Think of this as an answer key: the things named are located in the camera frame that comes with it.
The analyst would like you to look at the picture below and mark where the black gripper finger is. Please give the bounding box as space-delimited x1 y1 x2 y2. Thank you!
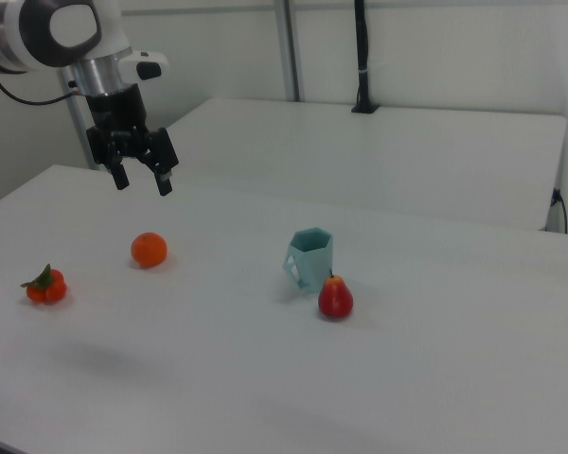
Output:
144 149 174 197
107 149 131 192

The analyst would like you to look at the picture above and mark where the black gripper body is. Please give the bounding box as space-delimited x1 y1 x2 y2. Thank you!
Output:
85 83 180 173

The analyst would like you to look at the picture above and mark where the teal hexagonal mug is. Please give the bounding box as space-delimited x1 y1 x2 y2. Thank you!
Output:
282 227 335 293

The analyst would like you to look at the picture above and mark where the orange mandarin fruit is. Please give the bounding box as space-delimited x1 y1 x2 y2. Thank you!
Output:
130 231 169 269

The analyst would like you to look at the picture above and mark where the red tomato with leaf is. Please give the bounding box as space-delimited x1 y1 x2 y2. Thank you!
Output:
20 263 69 306

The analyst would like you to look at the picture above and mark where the red pear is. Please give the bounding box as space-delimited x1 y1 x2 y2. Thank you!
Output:
317 270 355 320

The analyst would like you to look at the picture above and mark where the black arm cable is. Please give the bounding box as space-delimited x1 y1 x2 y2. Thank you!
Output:
0 71 85 106

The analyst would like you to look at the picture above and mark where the grey aluminium frame post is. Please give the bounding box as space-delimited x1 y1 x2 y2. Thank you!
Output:
273 0 306 103

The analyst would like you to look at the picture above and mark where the black camera stand pole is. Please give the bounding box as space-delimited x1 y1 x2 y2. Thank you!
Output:
350 0 381 115

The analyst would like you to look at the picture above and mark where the black cable at table edge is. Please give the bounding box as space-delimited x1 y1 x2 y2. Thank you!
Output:
549 187 568 235

